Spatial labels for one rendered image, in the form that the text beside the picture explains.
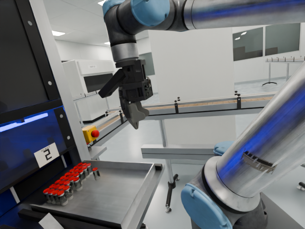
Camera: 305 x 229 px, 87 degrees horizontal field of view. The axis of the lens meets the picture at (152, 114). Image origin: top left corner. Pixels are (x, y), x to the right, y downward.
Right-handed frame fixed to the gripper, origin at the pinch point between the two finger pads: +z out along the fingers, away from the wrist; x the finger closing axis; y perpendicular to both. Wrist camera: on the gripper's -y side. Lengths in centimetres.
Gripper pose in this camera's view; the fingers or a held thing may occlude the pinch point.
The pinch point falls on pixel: (134, 125)
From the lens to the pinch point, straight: 53.4
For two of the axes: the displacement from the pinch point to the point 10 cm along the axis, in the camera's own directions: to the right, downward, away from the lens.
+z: 1.7, 9.5, 2.6
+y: 9.3, -0.7, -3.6
